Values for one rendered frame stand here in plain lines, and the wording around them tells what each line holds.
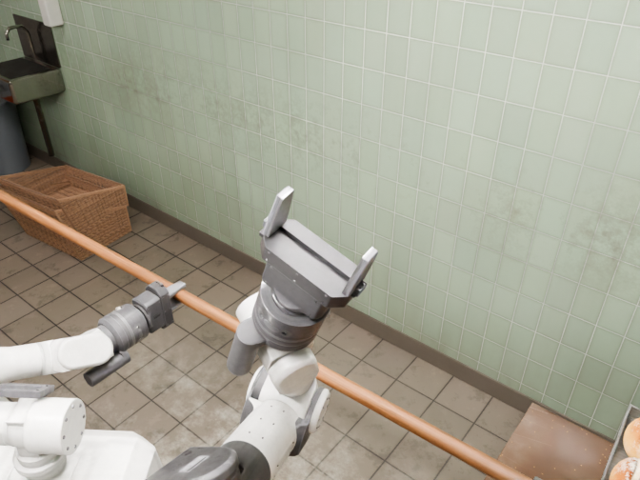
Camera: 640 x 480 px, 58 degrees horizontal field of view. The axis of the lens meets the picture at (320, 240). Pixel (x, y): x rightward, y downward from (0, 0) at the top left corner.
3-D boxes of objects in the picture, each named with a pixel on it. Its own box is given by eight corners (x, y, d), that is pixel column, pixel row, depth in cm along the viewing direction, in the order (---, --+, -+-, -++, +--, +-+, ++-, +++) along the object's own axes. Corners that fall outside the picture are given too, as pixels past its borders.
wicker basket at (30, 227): (71, 268, 345) (60, 229, 329) (14, 239, 370) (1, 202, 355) (133, 230, 379) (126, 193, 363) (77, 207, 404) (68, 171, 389)
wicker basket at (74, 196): (69, 242, 335) (56, 200, 319) (8, 216, 359) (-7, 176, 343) (130, 206, 369) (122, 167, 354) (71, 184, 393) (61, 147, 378)
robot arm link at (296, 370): (316, 356, 74) (323, 380, 86) (283, 300, 77) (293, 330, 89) (272, 382, 72) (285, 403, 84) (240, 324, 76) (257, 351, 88)
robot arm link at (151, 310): (145, 272, 133) (100, 298, 125) (172, 289, 128) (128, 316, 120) (153, 314, 140) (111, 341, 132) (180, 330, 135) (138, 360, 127)
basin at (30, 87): (84, 158, 419) (50, 24, 366) (37, 176, 396) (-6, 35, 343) (50, 141, 443) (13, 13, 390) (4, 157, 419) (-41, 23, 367)
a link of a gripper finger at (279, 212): (279, 202, 58) (268, 238, 63) (297, 186, 60) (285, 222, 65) (267, 193, 58) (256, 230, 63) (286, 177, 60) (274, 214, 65)
